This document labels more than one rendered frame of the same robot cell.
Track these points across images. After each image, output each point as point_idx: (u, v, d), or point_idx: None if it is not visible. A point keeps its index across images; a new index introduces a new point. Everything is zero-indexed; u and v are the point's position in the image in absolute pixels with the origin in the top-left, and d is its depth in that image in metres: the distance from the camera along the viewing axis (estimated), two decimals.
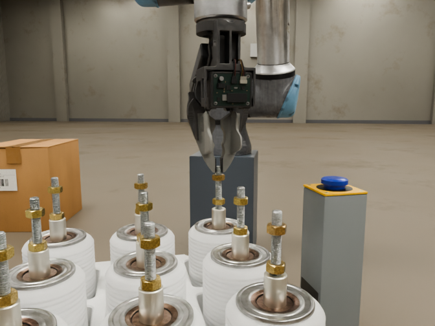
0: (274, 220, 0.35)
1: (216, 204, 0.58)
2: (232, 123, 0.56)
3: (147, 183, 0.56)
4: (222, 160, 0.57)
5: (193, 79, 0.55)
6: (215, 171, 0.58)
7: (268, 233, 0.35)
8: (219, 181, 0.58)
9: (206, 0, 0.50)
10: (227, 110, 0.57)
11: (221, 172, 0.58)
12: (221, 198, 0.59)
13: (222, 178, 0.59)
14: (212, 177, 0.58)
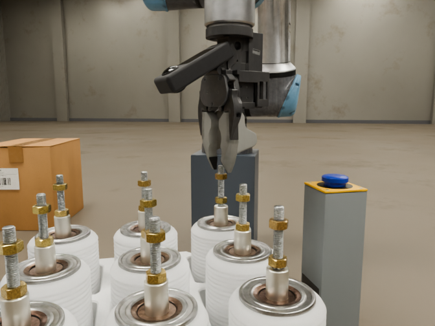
0: (276, 215, 0.36)
1: (219, 200, 0.61)
2: None
3: (150, 180, 0.57)
4: (217, 158, 0.60)
5: (234, 79, 0.54)
6: (228, 171, 0.58)
7: (270, 228, 0.36)
8: (218, 179, 0.59)
9: (254, 11, 0.55)
10: (215, 110, 0.59)
11: (219, 171, 0.59)
12: (220, 197, 0.59)
13: (221, 178, 0.58)
14: (224, 174, 0.60)
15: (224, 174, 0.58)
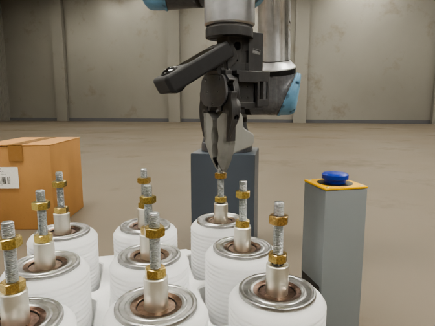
0: (276, 211, 0.36)
1: (221, 200, 0.61)
2: None
3: (149, 178, 0.56)
4: None
5: (234, 79, 0.54)
6: (224, 170, 0.59)
7: (270, 223, 0.36)
8: None
9: (254, 11, 0.55)
10: (215, 110, 0.59)
11: (218, 170, 0.59)
12: (219, 196, 0.59)
13: (217, 177, 0.58)
14: (226, 174, 0.59)
15: (222, 174, 0.58)
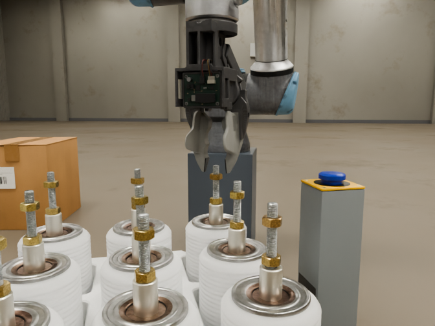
0: (269, 212, 0.35)
1: (210, 202, 0.59)
2: (227, 123, 0.55)
3: (144, 178, 0.56)
4: (224, 162, 0.57)
5: None
6: (204, 171, 0.58)
7: (263, 225, 0.35)
8: (213, 180, 0.58)
9: (187, 4, 0.51)
10: (224, 110, 0.56)
11: (217, 171, 0.58)
12: (218, 198, 0.58)
13: (221, 178, 0.58)
14: (211, 174, 0.59)
15: (220, 173, 0.58)
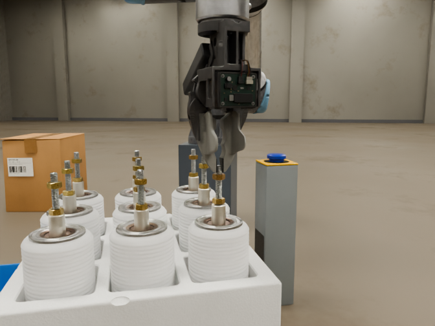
0: (221, 171, 0.58)
1: (195, 176, 0.81)
2: (234, 123, 0.56)
3: (141, 157, 0.78)
4: (223, 160, 0.58)
5: (195, 79, 0.55)
6: (217, 171, 0.58)
7: (223, 179, 0.58)
8: (195, 160, 0.81)
9: (211, 0, 0.50)
10: (227, 110, 0.57)
11: (194, 152, 0.81)
12: (193, 172, 0.82)
13: (192, 157, 0.82)
14: (191, 157, 0.80)
15: (189, 155, 0.81)
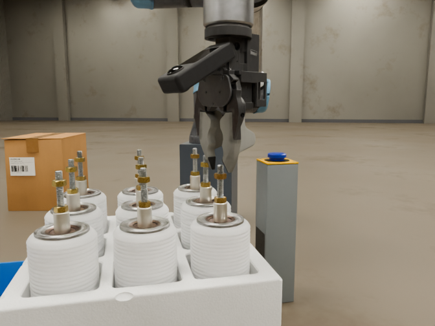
0: (220, 170, 0.59)
1: (197, 175, 0.82)
2: (216, 121, 0.60)
3: (144, 156, 0.79)
4: (215, 158, 0.60)
5: (237, 79, 0.54)
6: (229, 171, 0.58)
7: (217, 178, 0.58)
8: (197, 158, 0.82)
9: (253, 13, 0.56)
10: (214, 110, 0.59)
11: (195, 152, 0.82)
12: (195, 171, 0.83)
13: (193, 156, 0.83)
14: (192, 156, 0.81)
15: (191, 154, 0.82)
